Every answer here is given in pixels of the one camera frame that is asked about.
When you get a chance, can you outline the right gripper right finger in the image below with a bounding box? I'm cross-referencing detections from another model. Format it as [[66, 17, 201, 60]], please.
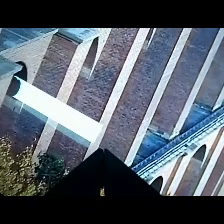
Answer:
[[103, 148, 162, 197]]

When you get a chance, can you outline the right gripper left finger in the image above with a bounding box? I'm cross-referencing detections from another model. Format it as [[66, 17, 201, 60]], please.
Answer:
[[45, 147, 105, 197]]

